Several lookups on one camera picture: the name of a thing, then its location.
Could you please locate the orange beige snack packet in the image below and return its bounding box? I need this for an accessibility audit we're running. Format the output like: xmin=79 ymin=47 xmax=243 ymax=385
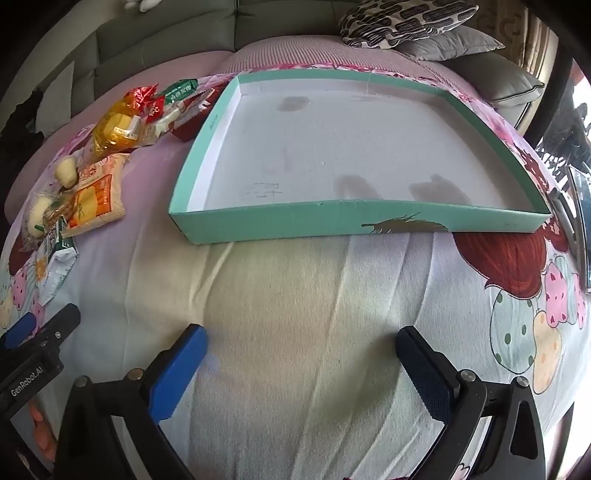
xmin=62 ymin=152 xmax=127 ymax=238

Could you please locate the black laptop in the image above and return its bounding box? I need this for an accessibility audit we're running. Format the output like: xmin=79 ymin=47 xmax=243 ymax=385
xmin=566 ymin=164 xmax=591 ymax=291

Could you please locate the yellow snack packet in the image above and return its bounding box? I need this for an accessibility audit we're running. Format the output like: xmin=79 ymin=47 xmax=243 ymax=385
xmin=90 ymin=97 xmax=141 ymax=158

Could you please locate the yellow jelly cup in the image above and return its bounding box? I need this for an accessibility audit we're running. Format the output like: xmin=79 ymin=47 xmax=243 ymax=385
xmin=55 ymin=155 xmax=79 ymax=189

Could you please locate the silver flat device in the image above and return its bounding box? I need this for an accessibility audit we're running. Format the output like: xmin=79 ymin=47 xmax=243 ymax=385
xmin=547 ymin=187 xmax=578 ymax=254

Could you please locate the teal cardboard box tray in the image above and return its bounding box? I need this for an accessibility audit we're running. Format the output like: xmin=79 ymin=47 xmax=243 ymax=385
xmin=168 ymin=69 xmax=552 ymax=245

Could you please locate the black window frame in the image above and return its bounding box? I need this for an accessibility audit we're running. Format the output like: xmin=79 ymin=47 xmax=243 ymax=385
xmin=526 ymin=23 xmax=578 ymax=139

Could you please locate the black cream patterned pillow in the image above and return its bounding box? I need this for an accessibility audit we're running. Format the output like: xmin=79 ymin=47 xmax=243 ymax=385
xmin=339 ymin=0 xmax=478 ymax=49

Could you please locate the dark cloth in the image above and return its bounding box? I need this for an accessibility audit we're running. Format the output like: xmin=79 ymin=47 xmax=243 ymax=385
xmin=9 ymin=90 xmax=47 ymax=139

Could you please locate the green white snack packet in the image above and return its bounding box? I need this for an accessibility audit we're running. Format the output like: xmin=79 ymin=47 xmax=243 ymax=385
xmin=34 ymin=217 xmax=78 ymax=305

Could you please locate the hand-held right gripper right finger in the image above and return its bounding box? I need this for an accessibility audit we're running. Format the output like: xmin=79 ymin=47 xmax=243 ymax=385
xmin=395 ymin=325 xmax=549 ymax=480

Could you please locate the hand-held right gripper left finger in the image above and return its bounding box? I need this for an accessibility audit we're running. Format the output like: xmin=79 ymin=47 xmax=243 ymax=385
xmin=55 ymin=323 xmax=208 ymax=480

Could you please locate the light grey cushion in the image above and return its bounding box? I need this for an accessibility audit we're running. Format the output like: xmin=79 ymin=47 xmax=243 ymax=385
xmin=39 ymin=60 xmax=77 ymax=114

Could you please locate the printed cartoon blanket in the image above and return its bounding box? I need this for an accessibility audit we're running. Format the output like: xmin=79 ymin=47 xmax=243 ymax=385
xmin=0 ymin=62 xmax=591 ymax=480

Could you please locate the grey green sofa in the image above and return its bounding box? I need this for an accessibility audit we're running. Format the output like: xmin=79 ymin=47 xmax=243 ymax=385
xmin=0 ymin=0 xmax=546 ymax=112

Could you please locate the beige patterned curtain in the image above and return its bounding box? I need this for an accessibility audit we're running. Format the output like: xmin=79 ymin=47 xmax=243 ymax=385
xmin=475 ymin=0 xmax=559 ymax=79

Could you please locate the grey pillow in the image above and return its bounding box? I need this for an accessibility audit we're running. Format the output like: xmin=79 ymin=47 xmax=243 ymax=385
xmin=394 ymin=25 xmax=506 ymax=63

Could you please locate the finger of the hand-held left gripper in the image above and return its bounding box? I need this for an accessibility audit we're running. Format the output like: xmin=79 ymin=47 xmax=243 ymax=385
xmin=22 ymin=303 xmax=82 ymax=354
xmin=0 ymin=312 xmax=38 ymax=350

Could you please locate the dark red snack packet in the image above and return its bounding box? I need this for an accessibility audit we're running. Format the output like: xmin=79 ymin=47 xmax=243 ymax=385
xmin=171 ymin=85 xmax=227 ymax=141

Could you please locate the black metal rack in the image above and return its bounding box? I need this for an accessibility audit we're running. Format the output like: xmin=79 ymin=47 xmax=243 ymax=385
xmin=538 ymin=102 xmax=591 ymax=185

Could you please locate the bread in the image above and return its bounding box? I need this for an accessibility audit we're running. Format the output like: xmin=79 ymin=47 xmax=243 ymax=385
xmin=21 ymin=191 xmax=61 ymax=241

